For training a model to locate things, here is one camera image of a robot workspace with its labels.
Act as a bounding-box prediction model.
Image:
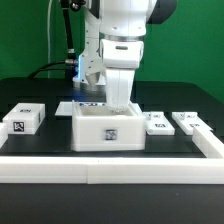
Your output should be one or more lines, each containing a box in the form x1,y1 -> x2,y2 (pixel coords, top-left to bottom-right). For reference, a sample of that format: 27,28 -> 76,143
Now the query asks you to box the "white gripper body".
100,39 -> 144,111

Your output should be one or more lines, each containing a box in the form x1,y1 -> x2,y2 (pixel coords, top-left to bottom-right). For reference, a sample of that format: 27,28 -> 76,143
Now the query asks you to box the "white cabinet body box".
72,102 -> 145,152

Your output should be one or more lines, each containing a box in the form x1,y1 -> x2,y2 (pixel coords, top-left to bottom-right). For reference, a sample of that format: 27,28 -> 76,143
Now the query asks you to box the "white cabinet door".
143,111 -> 175,136
172,112 -> 212,135

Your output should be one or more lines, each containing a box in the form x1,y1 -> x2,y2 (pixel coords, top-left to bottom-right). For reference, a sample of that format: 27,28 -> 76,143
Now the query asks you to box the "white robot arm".
72,0 -> 178,112

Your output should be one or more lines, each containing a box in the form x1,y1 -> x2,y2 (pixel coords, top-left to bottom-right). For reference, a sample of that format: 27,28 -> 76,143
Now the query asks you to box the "white cabinet top block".
3,103 -> 45,135

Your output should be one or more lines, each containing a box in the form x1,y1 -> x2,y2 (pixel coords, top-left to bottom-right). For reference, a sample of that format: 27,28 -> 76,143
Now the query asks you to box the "white marker base sheet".
54,101 -> 144,118

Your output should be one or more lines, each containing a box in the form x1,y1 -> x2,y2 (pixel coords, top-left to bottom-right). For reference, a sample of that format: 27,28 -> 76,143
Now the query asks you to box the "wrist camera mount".
85,63 -> 105,86

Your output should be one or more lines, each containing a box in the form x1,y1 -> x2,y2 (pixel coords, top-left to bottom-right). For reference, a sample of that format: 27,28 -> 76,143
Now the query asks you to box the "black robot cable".
27,0 -> 84,81

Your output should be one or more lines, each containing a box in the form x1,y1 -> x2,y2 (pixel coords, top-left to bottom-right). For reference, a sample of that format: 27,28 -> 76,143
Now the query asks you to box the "white thin cable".
47,0 -> 54,79

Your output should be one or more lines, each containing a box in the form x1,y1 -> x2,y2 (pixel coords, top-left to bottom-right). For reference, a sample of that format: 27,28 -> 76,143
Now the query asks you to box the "white right fence rail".
192,127 -> 224,159

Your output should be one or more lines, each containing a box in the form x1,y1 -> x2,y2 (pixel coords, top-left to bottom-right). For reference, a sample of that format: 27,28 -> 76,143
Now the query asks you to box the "white fence rail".
0,156 -> 224,184
0,123 -> 8,148
192,127 -> 224,159

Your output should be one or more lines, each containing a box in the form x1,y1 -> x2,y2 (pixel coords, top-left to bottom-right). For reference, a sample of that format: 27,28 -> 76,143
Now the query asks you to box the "white left fence rail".
0,123 -> 8,148

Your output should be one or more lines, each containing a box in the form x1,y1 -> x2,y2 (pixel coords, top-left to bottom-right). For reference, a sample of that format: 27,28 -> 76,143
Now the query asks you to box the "white front fence rail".
0,156 -> 224,184

